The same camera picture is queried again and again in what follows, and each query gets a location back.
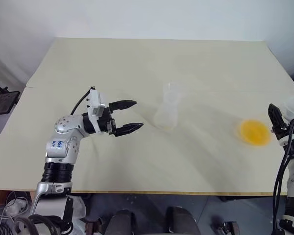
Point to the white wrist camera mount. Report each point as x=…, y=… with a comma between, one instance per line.
x=283, y=142
x=96, y=100

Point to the dark rounded shape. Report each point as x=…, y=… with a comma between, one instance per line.
x=182, y=220
x=120, y=222

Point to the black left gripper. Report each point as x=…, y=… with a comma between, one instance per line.
x=105, y=125

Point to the clear plastic bag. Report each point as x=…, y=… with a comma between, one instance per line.
x=79, y=208

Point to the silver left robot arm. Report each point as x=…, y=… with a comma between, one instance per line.
x=63, y=147

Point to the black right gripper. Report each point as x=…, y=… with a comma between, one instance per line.
x=281, y=132

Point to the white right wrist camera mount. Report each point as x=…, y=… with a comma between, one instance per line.
x=283, y=142

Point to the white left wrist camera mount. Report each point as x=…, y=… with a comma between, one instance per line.
x=96, y=100

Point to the yellow orange plate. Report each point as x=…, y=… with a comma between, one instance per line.
x=254, y=133

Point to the black mesh tray stand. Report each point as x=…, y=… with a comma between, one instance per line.
x=2, y=101

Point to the clear plastic cup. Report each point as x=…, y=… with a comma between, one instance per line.
x=167, y=115

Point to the translucent white funnel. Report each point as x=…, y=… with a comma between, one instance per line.
x=292, y=106

